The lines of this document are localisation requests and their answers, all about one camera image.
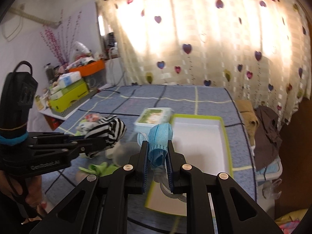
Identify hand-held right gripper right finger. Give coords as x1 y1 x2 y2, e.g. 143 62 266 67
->
166 140 277 234

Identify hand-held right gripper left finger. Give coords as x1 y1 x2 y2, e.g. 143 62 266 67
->
29 141 149 234

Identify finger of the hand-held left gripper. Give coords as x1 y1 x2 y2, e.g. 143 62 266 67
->
28 138 110 160
29 132 86 145

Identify black white striped cloth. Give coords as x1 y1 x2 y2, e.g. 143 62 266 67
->
84 116 128 158

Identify small green socks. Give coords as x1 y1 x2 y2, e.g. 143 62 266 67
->
79 161 120 177

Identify light blue cloth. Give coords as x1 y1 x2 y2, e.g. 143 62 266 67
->
107 142 140 167

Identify pink floral cloth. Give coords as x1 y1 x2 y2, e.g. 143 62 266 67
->
84 113 104 123

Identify blue face mask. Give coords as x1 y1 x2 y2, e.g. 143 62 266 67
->
137 123 186 198

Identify person's left hand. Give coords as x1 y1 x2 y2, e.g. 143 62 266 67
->
22 175 47 225

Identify lime green cardboard box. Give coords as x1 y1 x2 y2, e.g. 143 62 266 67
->
49 82 90 113

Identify glass jar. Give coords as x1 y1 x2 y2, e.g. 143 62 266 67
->
44 63 55 81

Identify pale green cardboard box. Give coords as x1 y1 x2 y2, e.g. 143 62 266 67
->
49 79 86 100

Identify light blue wet wipes pack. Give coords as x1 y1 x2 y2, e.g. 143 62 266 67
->
134 107 174 142

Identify white blue tissue pack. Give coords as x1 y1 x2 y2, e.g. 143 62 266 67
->
58 72 82 88

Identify clear storage bin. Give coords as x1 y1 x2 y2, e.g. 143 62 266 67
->
84 68 108 89

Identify orange basket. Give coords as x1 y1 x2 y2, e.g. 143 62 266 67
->
69 60 106 77

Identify pink flower branches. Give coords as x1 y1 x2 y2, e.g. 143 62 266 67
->
40 9 84 66

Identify blue checked blanket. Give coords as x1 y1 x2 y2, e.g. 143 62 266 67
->
36 85 258 234

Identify white plastic bag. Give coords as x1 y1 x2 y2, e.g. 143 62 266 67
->
70 41 91 59

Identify tan sweater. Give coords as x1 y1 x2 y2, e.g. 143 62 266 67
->
235 99 259 145

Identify white plastic basket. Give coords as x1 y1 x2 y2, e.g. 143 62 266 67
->
254 158 284 201

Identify blue folded cloth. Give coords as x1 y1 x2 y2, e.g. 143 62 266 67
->
258 159 281 175

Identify clear plastic bag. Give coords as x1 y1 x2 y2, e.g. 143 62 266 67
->
261 178 284 199

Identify brown plaid shirt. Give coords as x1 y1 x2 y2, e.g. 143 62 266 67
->
254 105 284 170

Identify wooden wardrobe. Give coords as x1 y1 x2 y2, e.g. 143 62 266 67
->
275 95 312 216

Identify yellow pink bedding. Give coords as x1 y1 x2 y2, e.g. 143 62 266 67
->
275 208 310 234

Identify heart print curtain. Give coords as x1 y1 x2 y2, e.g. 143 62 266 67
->
90 0 310 128

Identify wrapped wall pipe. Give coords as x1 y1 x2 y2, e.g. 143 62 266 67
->
12 4 62 27

